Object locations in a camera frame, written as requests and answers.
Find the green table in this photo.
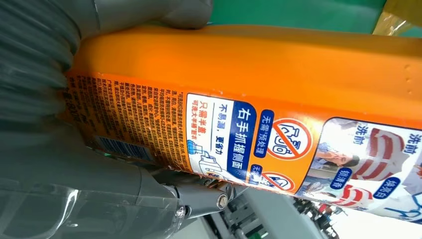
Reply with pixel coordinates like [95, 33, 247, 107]
[207, 0, 422, 38]

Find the yellow taped cardboard box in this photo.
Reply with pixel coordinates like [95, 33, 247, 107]
[372, 0, 422, 37]

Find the white machine base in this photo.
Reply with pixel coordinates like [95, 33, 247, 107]
[201, 189, 350, 239]

